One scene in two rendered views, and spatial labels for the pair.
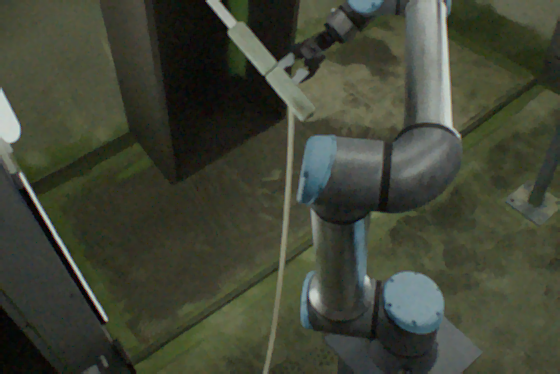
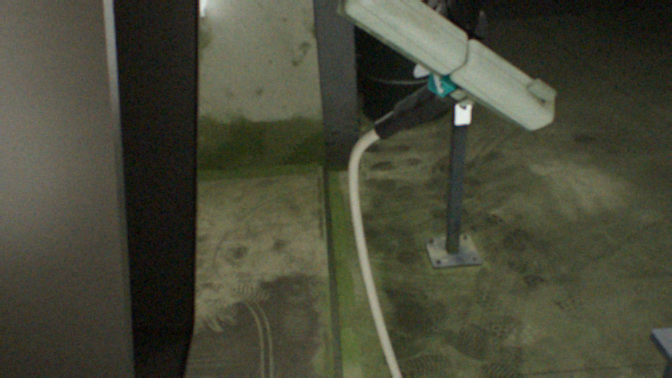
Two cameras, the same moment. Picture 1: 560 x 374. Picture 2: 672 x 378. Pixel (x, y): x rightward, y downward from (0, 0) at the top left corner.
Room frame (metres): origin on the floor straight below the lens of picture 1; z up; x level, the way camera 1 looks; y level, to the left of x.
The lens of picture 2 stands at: (0.97, 0.53, 1.45)
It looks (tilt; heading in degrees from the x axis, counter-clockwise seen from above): 31 degrees down; 298
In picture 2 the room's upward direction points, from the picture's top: 4 degrees counter-clockwise
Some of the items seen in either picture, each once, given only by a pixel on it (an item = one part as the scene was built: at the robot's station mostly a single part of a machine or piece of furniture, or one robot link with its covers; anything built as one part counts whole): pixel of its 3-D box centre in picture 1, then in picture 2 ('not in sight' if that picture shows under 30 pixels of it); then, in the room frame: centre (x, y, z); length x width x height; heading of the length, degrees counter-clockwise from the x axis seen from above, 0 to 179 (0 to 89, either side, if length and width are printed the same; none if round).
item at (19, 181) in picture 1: (65, 259); not in sight; (0.84, 0.50, 0.96); 0.06 x 0.02 x 0.63; 29
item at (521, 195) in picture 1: (534, 202); (452, 251); (1.43, -1.34, 0.01); 0.20 x 0.20 x 0.01; 29
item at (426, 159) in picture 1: (424, 73); not in sight; (0.80, -0.38, 1.43); 0.68 x 0.12 x 0.12; 160
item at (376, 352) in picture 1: (404, 337); not in sight; (0.61, -0.35, 0.69); 0.19 x 0.19 x 0.10
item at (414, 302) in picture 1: (406, 312); not in sight; (0.61, -0.35, 0.83); 0.17 x 0.15 x 0.18; 70
